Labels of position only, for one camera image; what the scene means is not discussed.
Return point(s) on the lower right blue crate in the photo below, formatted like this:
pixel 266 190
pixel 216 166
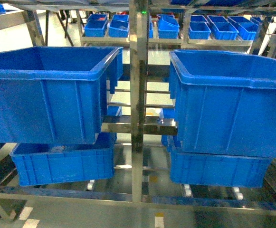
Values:
pixel 214 170

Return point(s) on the upper right large blue crate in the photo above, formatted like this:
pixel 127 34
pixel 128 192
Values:
pixel 225 102

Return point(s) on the large blue crate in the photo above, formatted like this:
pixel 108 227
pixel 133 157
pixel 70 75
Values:
pixel 56 94
pixel 225 102

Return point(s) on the small blue tilted bin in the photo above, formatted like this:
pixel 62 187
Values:
pixel 168 27

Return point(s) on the upper left large blue crate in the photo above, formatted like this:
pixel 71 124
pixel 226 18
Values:
pixel 56 94

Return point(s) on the small blue bin far left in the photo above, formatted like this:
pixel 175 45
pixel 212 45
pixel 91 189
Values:
pixel 96 25

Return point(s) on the lower left blue crate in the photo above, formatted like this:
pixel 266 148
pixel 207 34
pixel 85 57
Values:
pixel 43 164

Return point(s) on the small blue bin far right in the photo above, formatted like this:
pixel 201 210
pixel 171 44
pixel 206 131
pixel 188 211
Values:
pixel 247 30

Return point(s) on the stainless steel rack frame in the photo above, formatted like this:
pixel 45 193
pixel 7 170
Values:
pixel 140 125

